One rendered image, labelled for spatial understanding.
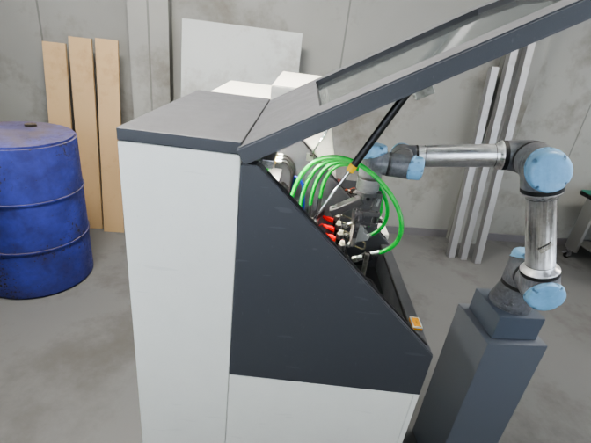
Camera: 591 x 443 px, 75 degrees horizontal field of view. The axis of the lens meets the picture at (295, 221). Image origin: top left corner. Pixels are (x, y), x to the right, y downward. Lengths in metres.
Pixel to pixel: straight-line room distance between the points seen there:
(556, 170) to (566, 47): 3.14
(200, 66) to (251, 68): 0.40
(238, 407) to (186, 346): 0.28
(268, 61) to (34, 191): 1.89
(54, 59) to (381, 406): 3.30
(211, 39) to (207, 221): 2.52
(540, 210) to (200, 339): 1.07
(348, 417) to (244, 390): 0.34
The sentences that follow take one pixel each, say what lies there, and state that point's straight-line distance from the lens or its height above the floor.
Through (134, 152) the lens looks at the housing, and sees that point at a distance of 0.96.
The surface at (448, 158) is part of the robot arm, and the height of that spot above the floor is 1.42.
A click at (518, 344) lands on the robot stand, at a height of 0.80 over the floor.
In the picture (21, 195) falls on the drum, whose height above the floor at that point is 0.73.
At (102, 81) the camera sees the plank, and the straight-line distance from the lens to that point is 3.56.
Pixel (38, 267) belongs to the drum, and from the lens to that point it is 2.95.
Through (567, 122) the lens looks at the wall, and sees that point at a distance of 4.58.
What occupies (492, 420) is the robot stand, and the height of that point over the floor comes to 0.39.
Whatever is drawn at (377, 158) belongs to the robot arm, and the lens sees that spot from 1.23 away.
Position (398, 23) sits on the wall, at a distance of 3.69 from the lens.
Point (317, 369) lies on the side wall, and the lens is 1.22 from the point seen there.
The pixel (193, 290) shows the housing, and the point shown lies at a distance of 1.09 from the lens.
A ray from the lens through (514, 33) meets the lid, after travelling 0.91.
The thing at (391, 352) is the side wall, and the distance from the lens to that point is 1.20.
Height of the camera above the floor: 1.72
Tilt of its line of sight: 25 degrees down
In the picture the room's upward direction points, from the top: 7 degrees clockwise
